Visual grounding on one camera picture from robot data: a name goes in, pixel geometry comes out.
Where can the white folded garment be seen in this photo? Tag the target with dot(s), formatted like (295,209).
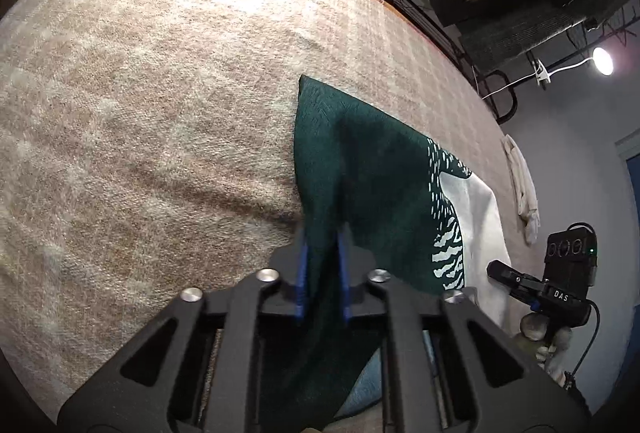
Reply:
(512,158)

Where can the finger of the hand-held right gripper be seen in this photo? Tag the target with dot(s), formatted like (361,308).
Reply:
(510,280)

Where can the beige plaid blanket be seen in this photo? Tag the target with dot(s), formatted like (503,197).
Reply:
(150,113)

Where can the green and white printed t-shirt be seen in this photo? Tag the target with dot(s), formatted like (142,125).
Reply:
(380,173)

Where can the white clamp lamp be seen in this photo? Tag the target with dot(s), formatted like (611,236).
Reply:
(603,60)

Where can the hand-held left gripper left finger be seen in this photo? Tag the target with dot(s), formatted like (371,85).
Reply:
(301,273)

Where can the black metal tube frame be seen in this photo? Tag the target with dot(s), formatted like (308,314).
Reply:
(515,105)

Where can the person's right hand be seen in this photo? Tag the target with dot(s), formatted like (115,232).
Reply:
(532,328)

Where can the window with white frame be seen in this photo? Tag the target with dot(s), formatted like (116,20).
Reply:
(634,183)

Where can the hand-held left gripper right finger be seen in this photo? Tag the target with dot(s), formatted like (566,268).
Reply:
(344,273)

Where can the pale blue folded shirt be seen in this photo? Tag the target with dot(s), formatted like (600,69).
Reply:
(529,208)

